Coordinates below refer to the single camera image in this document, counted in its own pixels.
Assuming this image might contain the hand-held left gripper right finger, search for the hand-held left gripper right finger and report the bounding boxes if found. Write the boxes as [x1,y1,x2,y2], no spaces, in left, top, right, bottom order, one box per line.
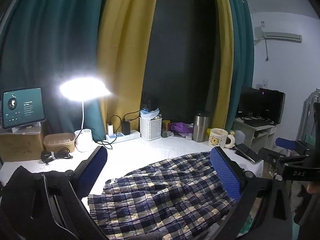
[210,146,293,240]

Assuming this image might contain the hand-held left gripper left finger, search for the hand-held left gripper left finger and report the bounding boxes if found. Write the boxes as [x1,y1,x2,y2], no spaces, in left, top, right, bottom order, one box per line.
[30,145,109,240]

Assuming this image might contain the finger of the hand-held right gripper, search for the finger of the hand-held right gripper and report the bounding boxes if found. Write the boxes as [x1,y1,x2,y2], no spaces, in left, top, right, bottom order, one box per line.
[258,147,301,167]
[276,137,313,156]

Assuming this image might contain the blue yellow plaid pants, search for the blue yellow plaid pants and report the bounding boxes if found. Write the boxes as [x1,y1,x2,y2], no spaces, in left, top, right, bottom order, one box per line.
[87,151,237,240]

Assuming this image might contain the person's right hand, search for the person's right hand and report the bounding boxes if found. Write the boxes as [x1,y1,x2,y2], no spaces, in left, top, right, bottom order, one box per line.
[307,181,320,195]

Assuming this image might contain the black smartphone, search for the black smartphone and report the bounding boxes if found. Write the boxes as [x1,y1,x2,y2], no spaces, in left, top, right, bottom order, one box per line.
[234,143,263,165]

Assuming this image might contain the white desk lamp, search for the white desk lamp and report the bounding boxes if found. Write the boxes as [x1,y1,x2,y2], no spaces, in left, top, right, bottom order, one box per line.
[59,78,112,153]

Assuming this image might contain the grey computer desk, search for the grey computer desk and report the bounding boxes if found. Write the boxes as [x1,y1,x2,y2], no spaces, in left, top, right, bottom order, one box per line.
[232,117,278,155]

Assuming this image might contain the white cartoon mug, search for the white cartoon mug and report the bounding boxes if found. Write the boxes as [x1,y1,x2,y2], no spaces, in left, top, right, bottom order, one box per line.
[208,128,236,149]

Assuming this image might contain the grey metal rack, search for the grey metal rack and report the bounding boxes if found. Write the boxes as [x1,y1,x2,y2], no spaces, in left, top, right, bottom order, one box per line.
[296,87,320,145]

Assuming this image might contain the beige lidded container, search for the beige lidded container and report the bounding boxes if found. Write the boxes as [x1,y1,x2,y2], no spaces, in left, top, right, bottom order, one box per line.
[43,133,76,154]

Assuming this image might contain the white power strip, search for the white power strip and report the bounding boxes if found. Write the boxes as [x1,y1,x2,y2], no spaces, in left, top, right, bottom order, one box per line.
[105,129,141,144]

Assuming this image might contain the black computer monitor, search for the black computer monitor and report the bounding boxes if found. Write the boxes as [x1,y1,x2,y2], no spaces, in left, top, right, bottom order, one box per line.
[236,87,286,126]

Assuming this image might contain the stainless steel tumbler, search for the stainless steel tumbler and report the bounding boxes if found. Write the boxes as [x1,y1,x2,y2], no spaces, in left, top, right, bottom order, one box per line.
[193,110,210,143]

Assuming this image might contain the purple cloth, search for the purple cloth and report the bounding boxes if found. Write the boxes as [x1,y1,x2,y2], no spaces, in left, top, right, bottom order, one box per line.
[170,122,194,134]

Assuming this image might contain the white plastic basket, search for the white plastic basket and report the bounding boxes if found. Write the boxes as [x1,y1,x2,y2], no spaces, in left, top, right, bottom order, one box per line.
[139,116,163,141]

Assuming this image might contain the blue face mask pack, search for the blue face mask pack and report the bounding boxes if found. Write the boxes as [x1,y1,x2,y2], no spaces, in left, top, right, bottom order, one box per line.
[139,107,161,120]

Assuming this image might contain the white tablet stand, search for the white tablet stand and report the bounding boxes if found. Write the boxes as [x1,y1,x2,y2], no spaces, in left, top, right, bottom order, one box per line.
[10,122,42,133]

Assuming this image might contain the cardboard box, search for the cardboard box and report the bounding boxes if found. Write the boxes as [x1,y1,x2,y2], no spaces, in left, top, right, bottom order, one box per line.
[0,128,45,163]

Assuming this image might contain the tablet with teal screen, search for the tablet with teal screen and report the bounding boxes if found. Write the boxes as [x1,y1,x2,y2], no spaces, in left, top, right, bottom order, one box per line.
[2,87,47,130]

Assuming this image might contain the teal curtain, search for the teal curtain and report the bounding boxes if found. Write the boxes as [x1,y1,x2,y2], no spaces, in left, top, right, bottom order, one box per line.
[0,0,118,140]
[224,0,256,133]

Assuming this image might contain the yellow curtain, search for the yellow curtain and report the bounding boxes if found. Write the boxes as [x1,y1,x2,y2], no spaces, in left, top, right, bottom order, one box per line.
[96,0,161,132]
[210,0,235,132]

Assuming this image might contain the white air conditioner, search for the white air conditioner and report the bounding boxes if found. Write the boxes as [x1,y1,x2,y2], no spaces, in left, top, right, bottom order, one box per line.
[252,25,302,46]

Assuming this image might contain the dark window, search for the dark window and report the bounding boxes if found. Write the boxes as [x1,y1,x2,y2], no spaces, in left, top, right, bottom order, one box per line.
[141,0,218,125]

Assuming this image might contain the black cable bundle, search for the black cable bundle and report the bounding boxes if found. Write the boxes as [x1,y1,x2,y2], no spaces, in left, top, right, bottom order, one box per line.
[40,148,73,166]

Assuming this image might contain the black charging cable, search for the black charging cable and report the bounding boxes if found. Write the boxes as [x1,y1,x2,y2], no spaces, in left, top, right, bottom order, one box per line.
[96,109,141,153]

